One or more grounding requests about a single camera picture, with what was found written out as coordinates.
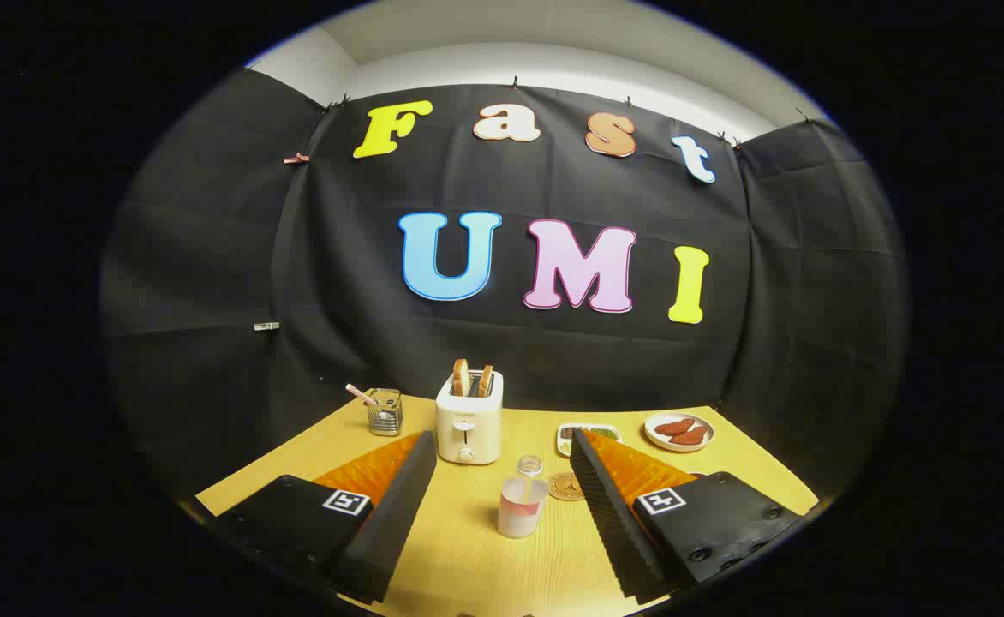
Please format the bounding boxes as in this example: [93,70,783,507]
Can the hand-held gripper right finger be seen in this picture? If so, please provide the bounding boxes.
[569,427,811,605]

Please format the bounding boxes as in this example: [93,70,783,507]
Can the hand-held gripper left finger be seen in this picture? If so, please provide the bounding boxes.
[206,430,439,605]

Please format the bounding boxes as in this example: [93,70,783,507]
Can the round cork coaster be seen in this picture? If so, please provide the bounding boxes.
[547,471,587,502]

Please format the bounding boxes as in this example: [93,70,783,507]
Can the clear juice bottle pink label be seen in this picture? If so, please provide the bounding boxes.
[498,454,550,539]

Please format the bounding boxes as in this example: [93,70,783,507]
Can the wooden table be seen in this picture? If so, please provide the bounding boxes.
[195,392,820,617]

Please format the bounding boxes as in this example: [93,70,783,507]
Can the white round plate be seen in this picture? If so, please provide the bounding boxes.
[644,412,715,452]

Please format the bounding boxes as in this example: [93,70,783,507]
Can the white rectangular tray with greens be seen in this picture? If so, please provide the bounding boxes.
[556,422,623,458]

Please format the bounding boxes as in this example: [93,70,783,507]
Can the white toaster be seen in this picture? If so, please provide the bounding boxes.
[435,370,505,465]

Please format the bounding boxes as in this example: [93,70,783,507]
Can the black backdrop cloth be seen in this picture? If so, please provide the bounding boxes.
[99,69,910,515]

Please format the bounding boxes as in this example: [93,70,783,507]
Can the metal wire basket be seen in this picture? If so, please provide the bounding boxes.
[367,388,404,437]

